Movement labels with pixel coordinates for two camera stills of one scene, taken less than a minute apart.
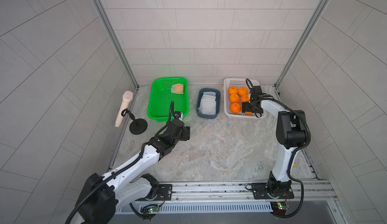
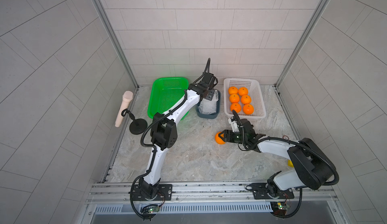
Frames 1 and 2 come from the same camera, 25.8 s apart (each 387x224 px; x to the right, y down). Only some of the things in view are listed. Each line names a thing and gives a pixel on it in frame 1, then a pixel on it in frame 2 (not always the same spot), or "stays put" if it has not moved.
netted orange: (177, 88) -> (218, 140)
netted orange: (235, 107) stays put
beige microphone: (127, 96) stays put
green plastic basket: (162, 91) stays put
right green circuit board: (279, 208) stays put
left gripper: (186, 133) -> (210, 94)
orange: (233, 90) stays put
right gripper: (246, 106) -> (227, 132)
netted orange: (234, 98) stays put
